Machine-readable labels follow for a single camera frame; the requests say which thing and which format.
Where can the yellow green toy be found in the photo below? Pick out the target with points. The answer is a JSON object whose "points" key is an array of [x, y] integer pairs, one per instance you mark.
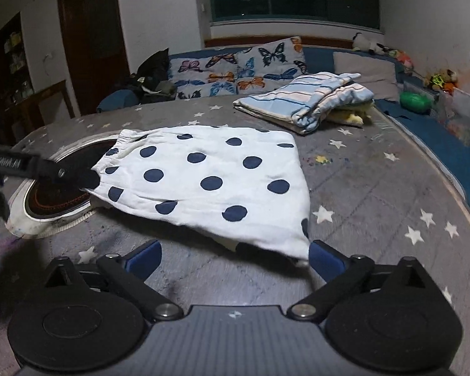
{"points": [[440, 80]]}

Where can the dark wooden door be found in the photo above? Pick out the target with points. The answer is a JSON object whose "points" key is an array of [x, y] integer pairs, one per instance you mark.
{"points": [[92, 47]]}

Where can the clear plastic storage box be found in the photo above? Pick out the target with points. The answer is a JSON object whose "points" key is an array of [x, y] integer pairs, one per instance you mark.
{"points": [[464, 113]]}

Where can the butterfly print pillow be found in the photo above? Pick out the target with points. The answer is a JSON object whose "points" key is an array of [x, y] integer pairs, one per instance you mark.
{"points": [[203, 76], [270, 64]]}

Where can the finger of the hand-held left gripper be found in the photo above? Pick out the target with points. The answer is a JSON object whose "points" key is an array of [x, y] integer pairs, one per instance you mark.
{"points": [[31, 164]]}

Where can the dark wooden shelf cabinet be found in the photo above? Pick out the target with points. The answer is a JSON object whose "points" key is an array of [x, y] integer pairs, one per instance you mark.
{"points": [[8, 78]]}

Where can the green ball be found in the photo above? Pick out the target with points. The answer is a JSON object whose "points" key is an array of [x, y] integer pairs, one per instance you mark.
{"points": [[415, 102]]}

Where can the dark grey cloth bundle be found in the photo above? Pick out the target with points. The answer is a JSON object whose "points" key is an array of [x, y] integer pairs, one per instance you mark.
{"points": [[162, 90]]}

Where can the grey pillow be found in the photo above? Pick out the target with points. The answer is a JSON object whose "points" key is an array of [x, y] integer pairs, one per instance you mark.
{"points": [[370, 72]]}

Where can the white navy polka dot pants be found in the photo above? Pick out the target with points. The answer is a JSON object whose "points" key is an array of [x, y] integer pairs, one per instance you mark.
{"points": [[203, 164]]}

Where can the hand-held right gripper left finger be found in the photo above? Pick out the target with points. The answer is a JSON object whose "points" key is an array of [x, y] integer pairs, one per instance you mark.
{"points": [[145, 260]]}

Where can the blue sofa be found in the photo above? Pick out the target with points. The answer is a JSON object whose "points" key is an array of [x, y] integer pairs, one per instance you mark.
{"points": [[423, 133]]}

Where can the grey star print tablecloth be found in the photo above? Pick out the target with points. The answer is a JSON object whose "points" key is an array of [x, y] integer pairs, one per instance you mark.
{"points": [[368, 188]]}

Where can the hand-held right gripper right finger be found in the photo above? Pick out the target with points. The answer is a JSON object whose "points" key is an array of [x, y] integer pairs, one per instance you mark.
{"points": [[326, 260]]}

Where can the blue white striped blanket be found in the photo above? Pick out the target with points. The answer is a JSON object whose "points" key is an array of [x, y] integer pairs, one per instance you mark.
{"points": [[297, 100]]}

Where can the dark wooden side table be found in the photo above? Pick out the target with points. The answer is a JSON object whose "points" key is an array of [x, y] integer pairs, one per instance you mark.
{"points": [[49, 103]]}

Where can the round built-in table stove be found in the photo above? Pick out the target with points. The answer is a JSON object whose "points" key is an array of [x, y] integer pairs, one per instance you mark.
{"points": [[51, 203]]}

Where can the black and white plush toy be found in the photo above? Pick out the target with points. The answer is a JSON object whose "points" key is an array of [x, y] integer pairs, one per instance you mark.
{"points": [[366, 43]]}

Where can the yellow cloth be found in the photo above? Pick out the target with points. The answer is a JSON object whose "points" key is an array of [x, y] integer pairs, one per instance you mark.
{"points": [[350, 114]]}

